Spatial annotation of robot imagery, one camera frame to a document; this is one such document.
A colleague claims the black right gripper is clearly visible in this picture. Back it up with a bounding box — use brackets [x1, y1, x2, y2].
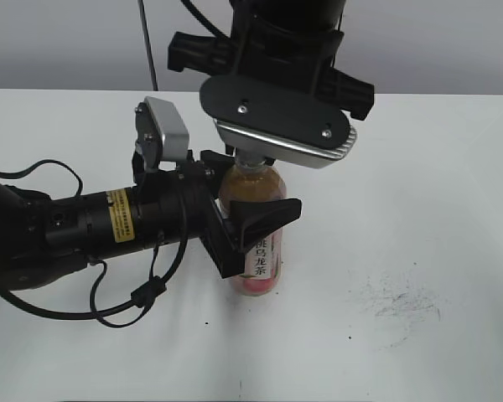
[167, 18, 375, 166]

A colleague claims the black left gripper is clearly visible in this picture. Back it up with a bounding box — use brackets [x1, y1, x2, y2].
[132, 150, 302, 279]

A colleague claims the peach oolong tea bottle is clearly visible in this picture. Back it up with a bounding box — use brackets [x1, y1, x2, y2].
[217, 150, 287, 297]

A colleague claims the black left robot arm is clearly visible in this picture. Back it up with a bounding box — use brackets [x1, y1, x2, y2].
[0, 151, 302, 290]

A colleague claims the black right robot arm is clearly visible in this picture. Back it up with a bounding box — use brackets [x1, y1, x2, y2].
[167, 1, 375, 168]

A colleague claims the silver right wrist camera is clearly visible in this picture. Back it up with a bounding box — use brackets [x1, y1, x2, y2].
[200, 75, 357, 169]

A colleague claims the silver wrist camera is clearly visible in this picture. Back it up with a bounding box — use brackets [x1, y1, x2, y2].
[135, 96, 189, 173]
[200, 75, 357, 169]

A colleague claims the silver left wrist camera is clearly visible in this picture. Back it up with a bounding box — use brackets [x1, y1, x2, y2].
[135, 96, 189, 173]

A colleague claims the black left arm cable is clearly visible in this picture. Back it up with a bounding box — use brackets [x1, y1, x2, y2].
[0, 158, 189, 330]

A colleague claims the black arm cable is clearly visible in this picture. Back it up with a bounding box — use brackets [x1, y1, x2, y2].
[179, 0, 236, 43]
[0, 158, 189, 330]

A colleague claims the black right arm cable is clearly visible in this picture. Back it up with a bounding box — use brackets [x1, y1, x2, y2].
[179, 0, 236, 43]

